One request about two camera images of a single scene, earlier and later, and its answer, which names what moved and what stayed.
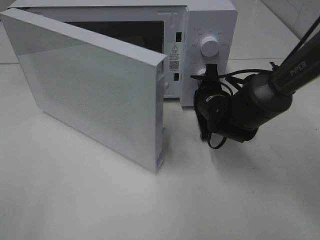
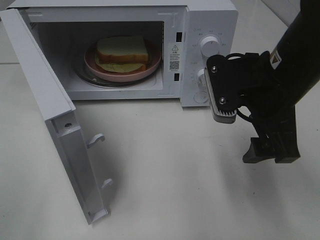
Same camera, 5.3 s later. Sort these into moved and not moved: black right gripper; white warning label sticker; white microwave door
Moved: white microwave door; black right gripper
Not moved: white warning label sticker
